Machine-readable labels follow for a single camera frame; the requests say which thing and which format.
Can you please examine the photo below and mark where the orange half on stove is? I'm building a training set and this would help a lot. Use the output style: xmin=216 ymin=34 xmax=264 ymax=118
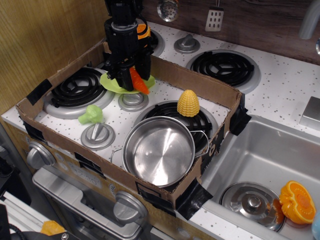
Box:
xmin=136 ymin=23 xmax=152 ymax=48

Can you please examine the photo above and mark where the back left black burner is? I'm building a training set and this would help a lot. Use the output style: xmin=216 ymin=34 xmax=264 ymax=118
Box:
xmin=149 ymin=29 xmax=165 ymax=57

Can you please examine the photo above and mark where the silver faucet base block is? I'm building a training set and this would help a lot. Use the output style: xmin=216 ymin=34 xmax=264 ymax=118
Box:
xmin=299 ymin=96 xmax=320 ymax=131

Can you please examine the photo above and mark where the cardboard fence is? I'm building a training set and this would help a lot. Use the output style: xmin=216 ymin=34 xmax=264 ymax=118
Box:
xmin=15 ymin=41 xmax=252 ymax=221

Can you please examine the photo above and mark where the silver oven door handle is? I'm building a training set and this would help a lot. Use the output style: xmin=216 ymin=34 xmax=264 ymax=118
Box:
xmin=32 ymin=168 xmax=143 ymax=240

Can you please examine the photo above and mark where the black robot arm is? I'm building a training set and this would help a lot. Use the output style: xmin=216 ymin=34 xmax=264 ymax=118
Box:
xmin=103 ymin=0 xmax=154 ymax=92

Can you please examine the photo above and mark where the right oven dial knob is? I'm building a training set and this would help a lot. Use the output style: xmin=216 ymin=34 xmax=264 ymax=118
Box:
xmin=113 ymin=191 xmax=148 ymax=224

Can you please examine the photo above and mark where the oven dial knob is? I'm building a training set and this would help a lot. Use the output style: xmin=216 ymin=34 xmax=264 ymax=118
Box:
xmin=26 ymin=141 xmax=56 ymax=170
xmin=113 ymin=191 xmax=148 ymax=224

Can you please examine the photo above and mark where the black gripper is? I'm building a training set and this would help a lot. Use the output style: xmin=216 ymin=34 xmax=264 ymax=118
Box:
xmin=104 ymin=19 xmax=153 ymax=92

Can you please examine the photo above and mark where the back right black burner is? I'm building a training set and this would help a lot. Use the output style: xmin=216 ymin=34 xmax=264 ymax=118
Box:
xmin=186 ymin=49 xmax=262 ymax=94

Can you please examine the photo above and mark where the front silver stove knob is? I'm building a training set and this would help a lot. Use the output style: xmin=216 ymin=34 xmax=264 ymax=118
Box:
xmin=80 ymin=123 xmax=116 ymax=151

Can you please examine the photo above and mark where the stainless steel pot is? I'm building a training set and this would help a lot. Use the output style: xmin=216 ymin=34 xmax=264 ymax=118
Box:
xmin=119 ymin=116 xmax=209 ymax=188

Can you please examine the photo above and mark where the middle silver stove knob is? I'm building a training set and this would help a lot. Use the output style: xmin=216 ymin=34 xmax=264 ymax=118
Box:
xmin=118 ymin=92 xmax=149 ymax=112

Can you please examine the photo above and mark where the silver faucet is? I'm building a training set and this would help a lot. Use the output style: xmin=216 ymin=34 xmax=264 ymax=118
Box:
xmin=298 ymin=0 xmax=320 ymax=40

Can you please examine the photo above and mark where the steel pot lid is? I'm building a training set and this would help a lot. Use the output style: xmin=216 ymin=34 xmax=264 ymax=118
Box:
xmin=219 ymin=182 xmax=286 ymax=232

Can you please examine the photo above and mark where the light green plastic plate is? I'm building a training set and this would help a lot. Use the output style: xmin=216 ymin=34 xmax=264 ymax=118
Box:
xmin=100 ymin=73 xmax=155 ymax=94

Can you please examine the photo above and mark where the hanging slotted spatula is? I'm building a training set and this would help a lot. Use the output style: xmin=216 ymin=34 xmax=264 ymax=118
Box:
xmin=205 ymin=0 xmax=224 ymax=32

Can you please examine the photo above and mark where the silver stove knob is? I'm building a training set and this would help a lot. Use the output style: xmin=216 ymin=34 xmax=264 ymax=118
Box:
xmin=173 ymin=34 xmax=201 ymax=54
xmin=80 ymin=123 xmax=116 ymax=151
xmin=118 ymin=92 xmax=149 ymax=112

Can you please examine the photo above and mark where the orange toy carrot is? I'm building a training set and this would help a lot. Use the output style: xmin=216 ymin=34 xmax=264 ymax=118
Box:
xmin=129 ymin=67 xmax=150 ymax=95

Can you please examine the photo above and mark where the left oven dial knob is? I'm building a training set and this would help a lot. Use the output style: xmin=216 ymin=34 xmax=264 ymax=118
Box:
xmin=26 ymin=141 xmax=56 ymax=170

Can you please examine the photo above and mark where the metal sink basin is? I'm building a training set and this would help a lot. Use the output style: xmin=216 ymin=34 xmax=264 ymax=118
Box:
xmin=201 ymin=116 xmax=320 ymax=240

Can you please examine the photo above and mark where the green toy broccoli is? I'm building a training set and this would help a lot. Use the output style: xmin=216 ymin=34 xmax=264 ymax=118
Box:
xmin=77 ymin=104 xmax=103 ymax=124

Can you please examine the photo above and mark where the back silver stove knob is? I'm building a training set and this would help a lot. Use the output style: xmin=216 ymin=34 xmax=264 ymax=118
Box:
xmin=173 ymin=34 xmax=201 ymax=54

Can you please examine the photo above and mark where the hanging perforated ladle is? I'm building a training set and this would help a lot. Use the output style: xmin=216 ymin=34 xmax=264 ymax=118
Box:
xmin=157 ymin=0 xmax=180 ymax=22

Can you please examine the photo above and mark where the yellow toy corn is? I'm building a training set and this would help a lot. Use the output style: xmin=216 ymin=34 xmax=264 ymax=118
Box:
xmin=177 ymin=89 xmax=200 ymax=117

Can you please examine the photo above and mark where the orange half in sink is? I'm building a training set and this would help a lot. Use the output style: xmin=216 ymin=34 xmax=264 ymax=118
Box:
xmin=279 ymin=180 xmax=317 ymax=225

